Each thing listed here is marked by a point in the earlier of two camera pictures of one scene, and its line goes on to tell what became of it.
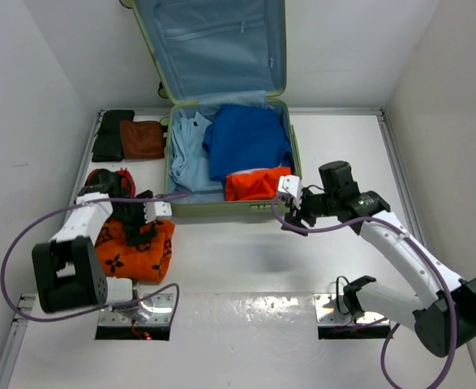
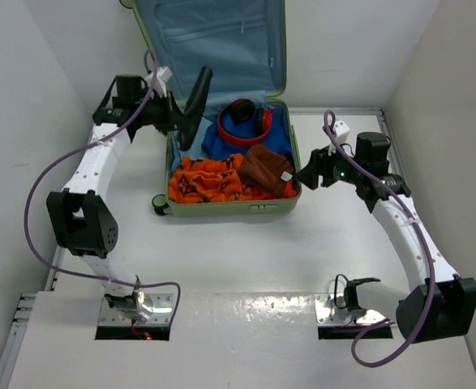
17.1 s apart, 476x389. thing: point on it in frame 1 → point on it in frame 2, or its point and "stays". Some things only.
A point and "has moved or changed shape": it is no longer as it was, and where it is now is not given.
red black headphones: x=120 y=184 → x=242 y=110
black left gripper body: x=130 y=215 → x=155 y=112
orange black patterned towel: x=146 y=262 → x=207 y=181
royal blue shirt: x=243 y=137 stays
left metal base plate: x=156 y=310 stays
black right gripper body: x=312 y=206 → x=335 y=167
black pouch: x=108 y=144 has moved or changed shape
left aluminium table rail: x=26 y=304 stays
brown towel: x=142 y=139 → x=264 y=167
